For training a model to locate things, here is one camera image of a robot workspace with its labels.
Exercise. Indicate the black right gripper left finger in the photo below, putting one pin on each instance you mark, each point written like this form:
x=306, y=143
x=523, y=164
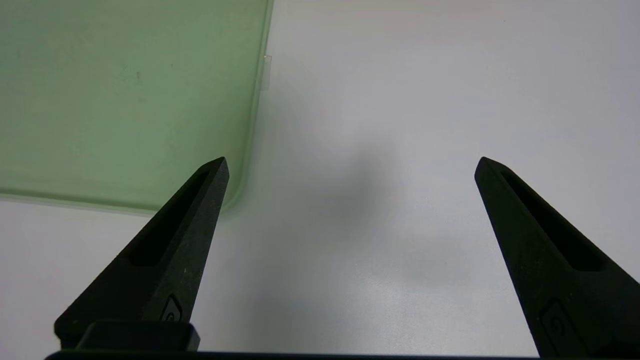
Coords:
x=155, y=290

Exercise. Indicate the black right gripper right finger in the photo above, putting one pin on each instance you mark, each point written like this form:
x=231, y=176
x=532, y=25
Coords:
x=560, y=280

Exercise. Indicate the light green plastic tray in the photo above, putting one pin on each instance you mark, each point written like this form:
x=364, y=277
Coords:
x=125, y=100

